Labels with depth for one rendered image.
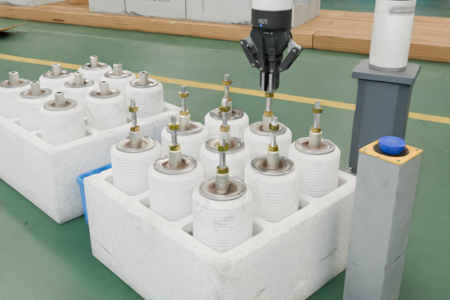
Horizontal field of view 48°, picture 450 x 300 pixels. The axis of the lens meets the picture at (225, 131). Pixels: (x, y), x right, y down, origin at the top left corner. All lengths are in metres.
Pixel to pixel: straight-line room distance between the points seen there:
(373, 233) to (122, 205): 0.43
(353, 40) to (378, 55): 1.48
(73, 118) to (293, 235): 0.58
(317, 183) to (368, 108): 0.42
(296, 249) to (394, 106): 0.55
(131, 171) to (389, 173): 0.45
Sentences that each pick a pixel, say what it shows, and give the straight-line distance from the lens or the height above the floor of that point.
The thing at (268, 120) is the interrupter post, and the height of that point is 0.27.
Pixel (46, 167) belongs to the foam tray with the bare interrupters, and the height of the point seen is 0.14.
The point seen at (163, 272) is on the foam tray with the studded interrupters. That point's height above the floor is 0.10.
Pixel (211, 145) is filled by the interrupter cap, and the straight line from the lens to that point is 0.94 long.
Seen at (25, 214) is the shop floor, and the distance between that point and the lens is 1.30.
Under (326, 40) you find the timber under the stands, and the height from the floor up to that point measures 0.05.
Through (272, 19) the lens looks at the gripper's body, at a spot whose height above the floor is 0.48.
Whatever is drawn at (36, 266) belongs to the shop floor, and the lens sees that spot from 1.11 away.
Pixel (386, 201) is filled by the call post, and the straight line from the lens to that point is 0.81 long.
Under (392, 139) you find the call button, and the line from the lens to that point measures 0.81.
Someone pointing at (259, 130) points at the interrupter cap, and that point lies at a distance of 1.01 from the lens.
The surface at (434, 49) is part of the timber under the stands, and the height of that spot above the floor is 0.06.
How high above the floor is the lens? 0.64
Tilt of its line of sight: 22 degrees down
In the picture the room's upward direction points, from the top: straight up
